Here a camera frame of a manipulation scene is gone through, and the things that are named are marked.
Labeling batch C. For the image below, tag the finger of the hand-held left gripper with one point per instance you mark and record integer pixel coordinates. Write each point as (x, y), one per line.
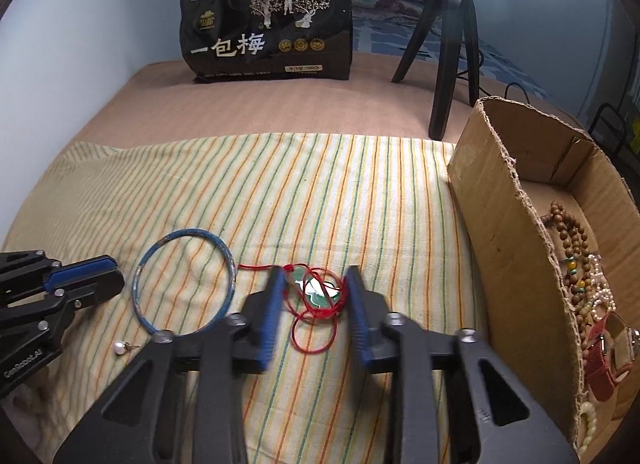
(97, 289)
(80, 274)

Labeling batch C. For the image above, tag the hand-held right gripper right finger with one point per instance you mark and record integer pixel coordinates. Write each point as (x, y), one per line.
(358, 314)

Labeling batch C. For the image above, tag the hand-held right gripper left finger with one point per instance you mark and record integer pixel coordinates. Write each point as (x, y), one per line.
(267, 314)

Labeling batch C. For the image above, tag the blue bangle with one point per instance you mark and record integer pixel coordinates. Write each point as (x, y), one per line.
(141, 264)

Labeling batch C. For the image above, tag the cardboard box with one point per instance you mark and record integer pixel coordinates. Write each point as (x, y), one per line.
(505, 254)

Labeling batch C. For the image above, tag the pearl stud earring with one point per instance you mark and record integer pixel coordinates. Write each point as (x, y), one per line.
(120, 347)

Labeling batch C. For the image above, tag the striped yellow cloth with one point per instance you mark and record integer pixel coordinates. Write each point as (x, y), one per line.
(300, 194)

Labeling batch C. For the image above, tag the tan bed cover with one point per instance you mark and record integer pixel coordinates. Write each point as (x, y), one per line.
(250, 108)

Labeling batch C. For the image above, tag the black snack bag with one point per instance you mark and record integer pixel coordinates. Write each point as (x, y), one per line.
(260, 33)

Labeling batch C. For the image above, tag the black tripod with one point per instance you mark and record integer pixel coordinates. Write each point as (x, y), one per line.
(447, 43)

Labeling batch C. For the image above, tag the black clothes rack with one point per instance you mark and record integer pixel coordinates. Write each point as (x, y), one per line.
(602, 116)

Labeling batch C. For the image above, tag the blue patterned bed sheet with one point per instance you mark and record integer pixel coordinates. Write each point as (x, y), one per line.
(520, 33)

